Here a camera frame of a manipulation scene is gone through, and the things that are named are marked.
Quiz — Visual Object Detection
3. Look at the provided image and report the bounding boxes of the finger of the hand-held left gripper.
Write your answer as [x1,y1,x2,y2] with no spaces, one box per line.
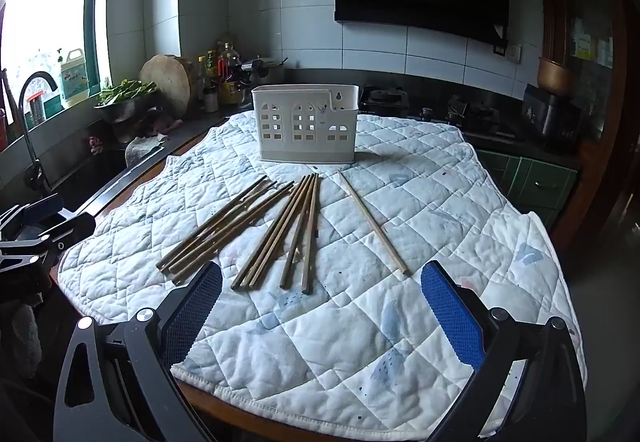
[0,194,63,230]
[0,213,97,273]

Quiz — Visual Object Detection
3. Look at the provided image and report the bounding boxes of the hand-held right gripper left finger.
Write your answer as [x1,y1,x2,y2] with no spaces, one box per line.
[54,261,223,442]

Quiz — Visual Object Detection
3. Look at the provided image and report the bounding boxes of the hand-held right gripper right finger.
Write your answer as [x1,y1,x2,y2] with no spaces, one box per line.
[420,260,588,442]

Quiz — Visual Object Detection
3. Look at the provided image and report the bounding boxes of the light wooden chopstick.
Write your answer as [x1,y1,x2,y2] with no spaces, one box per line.
[338,170,411,277]

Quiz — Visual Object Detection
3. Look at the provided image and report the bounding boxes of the pile of brown chopsticks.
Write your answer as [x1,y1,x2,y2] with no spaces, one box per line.
[156,173,321,295]

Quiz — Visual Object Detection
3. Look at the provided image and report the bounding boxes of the white plastic utensil holder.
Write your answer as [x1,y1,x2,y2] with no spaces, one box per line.
[251,84,362,164]

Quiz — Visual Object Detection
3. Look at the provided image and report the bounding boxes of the person's left hand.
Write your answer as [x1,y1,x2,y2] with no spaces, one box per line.
[7,304,43,380]

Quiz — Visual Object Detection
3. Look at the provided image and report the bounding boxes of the red topped container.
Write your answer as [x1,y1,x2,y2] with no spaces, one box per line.
[25,91,47,129]

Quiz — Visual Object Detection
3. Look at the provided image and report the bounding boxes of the white quilted cloth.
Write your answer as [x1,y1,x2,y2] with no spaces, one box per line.
[57,113,588,436]

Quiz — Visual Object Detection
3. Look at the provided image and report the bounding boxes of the grey dish rag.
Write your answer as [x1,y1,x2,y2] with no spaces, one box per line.
[124,132,169,168]

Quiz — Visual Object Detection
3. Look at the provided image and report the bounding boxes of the metal bowl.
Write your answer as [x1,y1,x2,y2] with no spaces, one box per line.
[95,94,162,125]

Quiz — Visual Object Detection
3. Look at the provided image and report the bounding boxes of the black kitchen faucet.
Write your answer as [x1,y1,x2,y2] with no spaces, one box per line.
[18,71,59,194]

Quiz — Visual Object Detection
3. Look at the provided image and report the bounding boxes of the white detergent jug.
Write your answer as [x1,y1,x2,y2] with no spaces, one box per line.
[58,48,91,109]

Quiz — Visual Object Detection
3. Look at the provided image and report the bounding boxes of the pink cloth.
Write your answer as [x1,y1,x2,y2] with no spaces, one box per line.
[149,114,184,133]

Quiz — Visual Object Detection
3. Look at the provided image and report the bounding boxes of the green leafy vegetables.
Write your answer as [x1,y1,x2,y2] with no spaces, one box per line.
[96,78,160,106]

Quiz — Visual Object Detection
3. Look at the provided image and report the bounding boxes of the green cabinet drawers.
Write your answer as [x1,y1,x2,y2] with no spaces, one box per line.
[474,148,581,224]

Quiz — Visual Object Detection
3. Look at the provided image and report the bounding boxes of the dark kitchen counter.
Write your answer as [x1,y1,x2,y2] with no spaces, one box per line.
[0,67,583,223]

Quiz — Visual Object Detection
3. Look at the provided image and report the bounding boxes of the round wooden cutting board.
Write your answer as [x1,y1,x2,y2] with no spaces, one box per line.
[138,54,197,116]

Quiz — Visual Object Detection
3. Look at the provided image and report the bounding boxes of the black gas stove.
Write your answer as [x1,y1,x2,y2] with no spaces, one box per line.
[359,86,522,141]

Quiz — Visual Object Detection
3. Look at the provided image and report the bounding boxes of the yellow tin can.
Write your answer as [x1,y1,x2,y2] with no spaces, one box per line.
[217,79,241,106]

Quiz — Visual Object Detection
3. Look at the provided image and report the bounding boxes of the black countertop appliance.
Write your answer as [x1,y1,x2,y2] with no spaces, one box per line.
[522,83,584,146]

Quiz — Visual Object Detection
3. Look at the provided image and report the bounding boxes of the metal pot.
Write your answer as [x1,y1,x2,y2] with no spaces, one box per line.
[242,57,286,86]

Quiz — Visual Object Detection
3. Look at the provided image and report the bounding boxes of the gold cooking pot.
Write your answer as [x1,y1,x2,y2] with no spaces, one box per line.
[537,55,576,96]

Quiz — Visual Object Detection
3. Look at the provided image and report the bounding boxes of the wooden glass door cabinet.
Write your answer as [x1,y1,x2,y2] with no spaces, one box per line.
[532,0,632,158]

